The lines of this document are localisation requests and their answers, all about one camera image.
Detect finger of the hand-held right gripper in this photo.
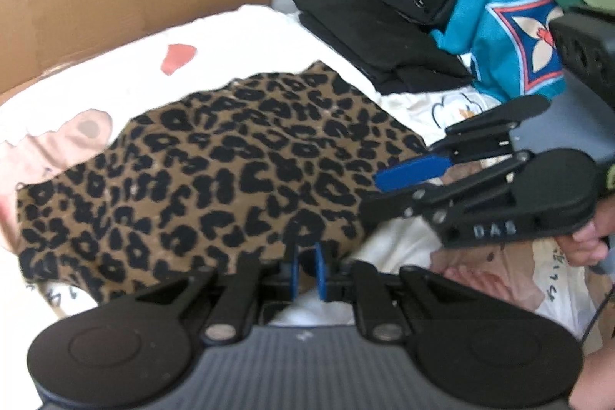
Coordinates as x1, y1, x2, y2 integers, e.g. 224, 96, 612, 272
358, 151, 534, 238
375, 95, 551, 192

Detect folded black clothes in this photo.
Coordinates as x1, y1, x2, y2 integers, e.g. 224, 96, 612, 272
293, 0, 474, 95

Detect leopard print skirt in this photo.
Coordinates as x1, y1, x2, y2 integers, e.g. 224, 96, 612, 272
17, 60, 428, 302

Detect person's right hand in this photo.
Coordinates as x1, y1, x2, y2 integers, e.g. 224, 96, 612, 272
564, 196, 615, 269

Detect teal printed garment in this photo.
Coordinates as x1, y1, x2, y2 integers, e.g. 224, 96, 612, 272
430, 0, 568, 103

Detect cream bear print blanket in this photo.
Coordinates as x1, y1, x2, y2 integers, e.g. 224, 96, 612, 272
0, 4, 601, 344

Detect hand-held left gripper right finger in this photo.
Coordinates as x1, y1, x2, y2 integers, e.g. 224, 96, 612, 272
313, 243, 474, 341

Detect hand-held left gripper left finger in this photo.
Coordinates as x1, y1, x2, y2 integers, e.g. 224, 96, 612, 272
137, 243, 299, 344

